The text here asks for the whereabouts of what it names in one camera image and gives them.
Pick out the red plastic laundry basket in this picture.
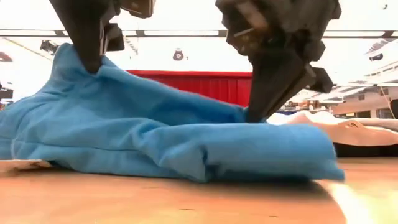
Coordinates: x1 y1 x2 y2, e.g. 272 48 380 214
126 69 253 108

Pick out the black ceiling spotlight cluster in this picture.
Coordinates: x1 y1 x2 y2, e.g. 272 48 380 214
39 39 60 55

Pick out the white t-shirt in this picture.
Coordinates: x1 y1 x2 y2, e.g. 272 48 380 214
267 110 398 147

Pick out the blue garment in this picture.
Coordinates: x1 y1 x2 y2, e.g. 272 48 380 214
0 42 345 184

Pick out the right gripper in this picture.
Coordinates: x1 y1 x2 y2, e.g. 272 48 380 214
214 0 343 124

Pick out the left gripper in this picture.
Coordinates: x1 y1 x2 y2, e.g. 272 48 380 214
49 0 156 75

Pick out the overhead linear light bar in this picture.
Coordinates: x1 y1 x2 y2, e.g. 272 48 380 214
0 29 398 39

